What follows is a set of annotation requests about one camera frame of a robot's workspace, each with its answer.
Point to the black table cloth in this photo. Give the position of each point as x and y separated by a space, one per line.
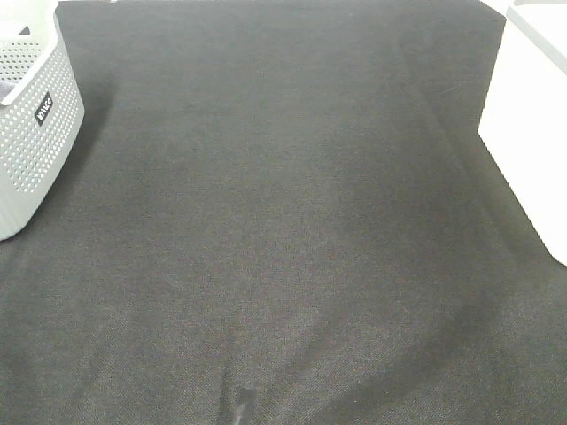
281 212

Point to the white plastic container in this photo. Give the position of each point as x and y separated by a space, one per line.
523 122

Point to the grey perforated plastic basket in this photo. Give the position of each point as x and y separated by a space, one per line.
41 108

